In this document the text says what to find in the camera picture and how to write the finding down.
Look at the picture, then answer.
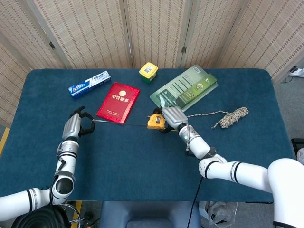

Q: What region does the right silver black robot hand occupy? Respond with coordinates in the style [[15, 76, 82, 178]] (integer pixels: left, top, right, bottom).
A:
[[153, 106, 190, 134]]

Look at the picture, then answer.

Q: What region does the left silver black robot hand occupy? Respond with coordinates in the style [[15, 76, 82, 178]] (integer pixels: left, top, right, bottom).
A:
[[62, 106, 95, 141]]

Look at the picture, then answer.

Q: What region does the yellow tape measure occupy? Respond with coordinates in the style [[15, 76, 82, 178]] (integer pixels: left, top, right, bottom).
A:
[[91, 113, 179, 132]]

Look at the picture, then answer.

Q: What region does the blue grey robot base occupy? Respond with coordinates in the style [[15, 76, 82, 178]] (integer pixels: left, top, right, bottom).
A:
[[99, 201, 201, 228]]

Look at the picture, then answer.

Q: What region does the green blister card package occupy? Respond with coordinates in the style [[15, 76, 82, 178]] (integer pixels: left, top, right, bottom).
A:
[[150, 64, 219, 113]]

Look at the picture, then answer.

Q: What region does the blue white toothpaste box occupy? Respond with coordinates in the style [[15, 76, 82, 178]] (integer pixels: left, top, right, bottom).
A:
[[67, 70, 112, 99]]

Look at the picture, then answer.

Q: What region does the red certificate booklet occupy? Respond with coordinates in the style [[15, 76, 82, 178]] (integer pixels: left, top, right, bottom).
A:
[[96, 82, 141, 125]]

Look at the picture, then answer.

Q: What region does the yellow green square container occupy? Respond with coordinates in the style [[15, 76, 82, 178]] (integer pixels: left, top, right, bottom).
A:
[[139, 62, 159, 84]]

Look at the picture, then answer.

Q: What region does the dark blue table cloth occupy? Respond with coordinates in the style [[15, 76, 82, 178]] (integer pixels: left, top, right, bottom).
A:
[[0, 68, 297, 204]]

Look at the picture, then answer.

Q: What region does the black round stool seat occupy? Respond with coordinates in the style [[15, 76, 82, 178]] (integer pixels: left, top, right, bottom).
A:
[[13, 204, 70, 228]]

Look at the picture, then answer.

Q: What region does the woven bamboo folding screen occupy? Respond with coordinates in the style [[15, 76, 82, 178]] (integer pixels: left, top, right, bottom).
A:
[[0, 0, 304, 128]]

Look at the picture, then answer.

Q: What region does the clear plastic bag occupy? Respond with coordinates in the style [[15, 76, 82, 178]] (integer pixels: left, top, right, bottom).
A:
[[199, 201, 238, 228]]

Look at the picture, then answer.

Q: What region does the black box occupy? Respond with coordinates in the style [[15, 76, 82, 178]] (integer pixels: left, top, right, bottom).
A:
[[291, 138, 304, 152]]

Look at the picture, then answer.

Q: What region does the white power strip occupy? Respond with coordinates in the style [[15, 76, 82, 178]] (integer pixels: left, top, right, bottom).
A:
[[288, 67, 304, 78]]

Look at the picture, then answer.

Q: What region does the braided beige rope bundle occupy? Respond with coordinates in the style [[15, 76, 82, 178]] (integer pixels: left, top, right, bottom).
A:
[[186, 107, 249, 129]]

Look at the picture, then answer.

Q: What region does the chrome stool ring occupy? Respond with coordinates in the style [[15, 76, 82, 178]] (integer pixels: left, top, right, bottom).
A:
[[59, 203, 82, 228]]

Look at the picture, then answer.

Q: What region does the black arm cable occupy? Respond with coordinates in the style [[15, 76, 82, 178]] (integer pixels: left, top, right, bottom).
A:
[[186, 177, 204, 228]]

